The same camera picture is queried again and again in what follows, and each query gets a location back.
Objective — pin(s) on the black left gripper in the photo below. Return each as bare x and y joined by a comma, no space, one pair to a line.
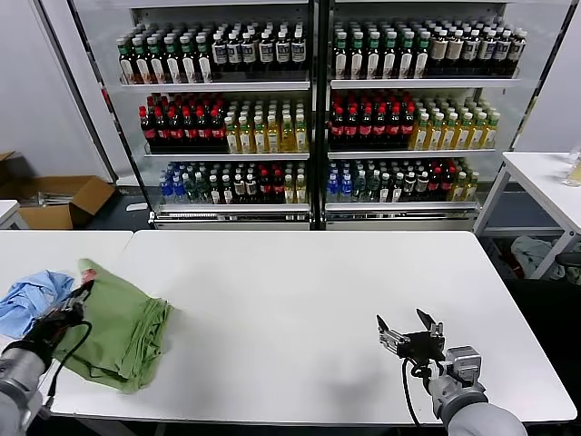
59,324

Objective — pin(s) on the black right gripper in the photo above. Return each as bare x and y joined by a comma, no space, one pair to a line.
422,347

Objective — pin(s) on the light green polo shirt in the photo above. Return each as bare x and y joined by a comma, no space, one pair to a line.
118,327

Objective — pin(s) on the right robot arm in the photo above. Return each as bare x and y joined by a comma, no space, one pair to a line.
476,418

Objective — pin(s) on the grey clothes pile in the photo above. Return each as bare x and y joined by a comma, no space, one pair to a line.
531,254

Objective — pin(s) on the crumpled light blue shirt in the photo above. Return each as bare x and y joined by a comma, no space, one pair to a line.
22,300

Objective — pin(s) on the open cardboard box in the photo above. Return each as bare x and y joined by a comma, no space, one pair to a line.
86,200

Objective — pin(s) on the metal rods bundle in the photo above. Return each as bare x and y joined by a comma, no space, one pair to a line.
52,198

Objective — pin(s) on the white paper scrap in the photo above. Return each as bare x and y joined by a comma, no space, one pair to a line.
136,206

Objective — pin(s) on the small white table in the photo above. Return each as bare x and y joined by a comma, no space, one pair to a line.
8,211

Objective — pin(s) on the small green cap tea bottle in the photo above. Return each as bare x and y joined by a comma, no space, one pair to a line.
226,193
384,191
396,191
214,193

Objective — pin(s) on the small dark bottle beige label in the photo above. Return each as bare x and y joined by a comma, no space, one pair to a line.
409,184
422,184
239,188
251,188

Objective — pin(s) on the small green tinted water bottle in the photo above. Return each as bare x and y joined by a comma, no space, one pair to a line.
202,191
190,191
372,186
360,186

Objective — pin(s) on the small blue label water bottle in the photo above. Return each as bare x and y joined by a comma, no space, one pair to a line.
165,191
333,188
346,188
177,191

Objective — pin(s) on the small red cap cola bottle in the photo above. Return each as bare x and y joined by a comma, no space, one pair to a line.
435,184
265,188
447,181
277,188

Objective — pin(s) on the small yellow tea bottle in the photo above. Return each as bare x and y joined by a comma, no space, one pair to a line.
459,186
301,193
289,193
471,186

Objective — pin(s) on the cardboard box flap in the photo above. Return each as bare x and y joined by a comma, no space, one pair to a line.
5,156

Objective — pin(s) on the black chair part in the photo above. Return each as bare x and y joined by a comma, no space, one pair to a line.
569,260

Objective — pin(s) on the glass cabinet door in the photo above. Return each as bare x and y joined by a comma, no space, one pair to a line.
91,91
538,54

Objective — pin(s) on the clear bottle yellowish liquid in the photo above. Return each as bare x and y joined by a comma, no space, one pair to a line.
573,175

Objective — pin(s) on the glass beverage display cabinet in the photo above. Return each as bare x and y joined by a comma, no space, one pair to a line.
408,83
218,87

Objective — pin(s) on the green cap dark tea bottle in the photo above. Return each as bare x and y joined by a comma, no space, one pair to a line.
389,59
172,66
126,66
373,59
141,66
203,66
341,59
421,59
187,66
156,66
357,59
405,59

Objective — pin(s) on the dark bottle white blue label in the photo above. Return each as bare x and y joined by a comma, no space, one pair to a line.
233,54
298,51
282,52
219,54
248,53
266,52

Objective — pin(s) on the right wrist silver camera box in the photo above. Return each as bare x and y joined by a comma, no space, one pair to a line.
463,363

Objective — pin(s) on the white metal frame table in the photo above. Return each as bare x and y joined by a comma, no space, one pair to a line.
540,168

